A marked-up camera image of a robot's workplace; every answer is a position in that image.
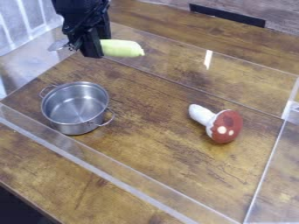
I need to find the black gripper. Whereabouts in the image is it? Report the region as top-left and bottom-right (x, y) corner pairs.
(51, 0), (111, 58)

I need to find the small steel pot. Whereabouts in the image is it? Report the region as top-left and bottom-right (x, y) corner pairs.
(40, 81), (116, 136)

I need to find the black strip on table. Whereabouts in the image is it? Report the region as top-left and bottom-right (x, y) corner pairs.
(189, 3), (267, 28)

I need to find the red toy mushroom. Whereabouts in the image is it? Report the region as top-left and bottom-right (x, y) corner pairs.
(188, 104), (243, 144)

